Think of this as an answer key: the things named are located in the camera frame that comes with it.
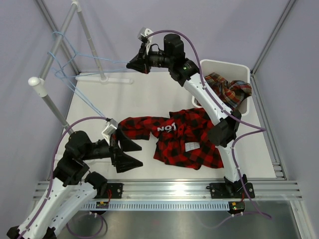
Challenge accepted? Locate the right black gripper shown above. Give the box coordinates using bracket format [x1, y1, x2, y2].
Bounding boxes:
[126, 44, 172, 75]

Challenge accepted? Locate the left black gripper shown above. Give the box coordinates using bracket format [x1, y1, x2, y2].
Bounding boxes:
[81, 127, 144, 172]

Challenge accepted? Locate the blue hanger with red shirt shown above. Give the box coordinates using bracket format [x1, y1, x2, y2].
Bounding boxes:
[52, 31, 128, 73]

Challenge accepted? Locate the red black plaid shirt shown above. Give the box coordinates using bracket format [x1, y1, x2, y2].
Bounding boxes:
[119, 108, 223, 170]

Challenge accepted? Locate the light blue wire hanger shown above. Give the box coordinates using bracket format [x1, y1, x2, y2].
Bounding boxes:
[47, 51, 105, 117]

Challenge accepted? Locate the brown plaid shirt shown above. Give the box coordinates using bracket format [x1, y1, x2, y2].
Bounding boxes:
[204, 72, 252, 110]

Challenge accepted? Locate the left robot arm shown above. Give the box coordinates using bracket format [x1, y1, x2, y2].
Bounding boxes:
[6, 128, 143, 239]

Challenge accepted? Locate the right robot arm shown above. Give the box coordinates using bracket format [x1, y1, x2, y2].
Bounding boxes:
[126, 29, 255, 199]

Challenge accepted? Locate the white clothes rack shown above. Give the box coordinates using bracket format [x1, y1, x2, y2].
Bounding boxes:
[28, 0, 133, 133]

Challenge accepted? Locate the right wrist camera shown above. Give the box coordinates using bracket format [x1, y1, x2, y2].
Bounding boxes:
[138, 27, 153, 54]

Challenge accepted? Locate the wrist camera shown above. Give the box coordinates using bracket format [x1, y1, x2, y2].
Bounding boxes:
[101, 119, 118, 145]
[138, 27, 153, 54]

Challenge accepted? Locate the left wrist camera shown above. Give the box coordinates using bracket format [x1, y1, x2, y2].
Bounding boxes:
[101, 119, 118, 145]

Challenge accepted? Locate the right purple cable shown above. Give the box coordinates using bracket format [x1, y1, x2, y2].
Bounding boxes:
[147, 29, 272, 220]

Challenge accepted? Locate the purple cable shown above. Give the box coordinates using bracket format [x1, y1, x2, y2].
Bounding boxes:
[17, 116, 110, 239]
[147, 29, 272, 220]

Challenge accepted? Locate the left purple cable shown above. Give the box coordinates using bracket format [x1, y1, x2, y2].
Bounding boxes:
[17, 116, 110, 239]

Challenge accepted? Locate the white slotted cable duct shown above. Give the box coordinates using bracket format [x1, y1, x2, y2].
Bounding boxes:
[80, 201, 230, 211]

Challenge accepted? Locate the aluminium mounting rail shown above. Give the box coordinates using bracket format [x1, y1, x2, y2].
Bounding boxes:
[32, 178, 300, 200]

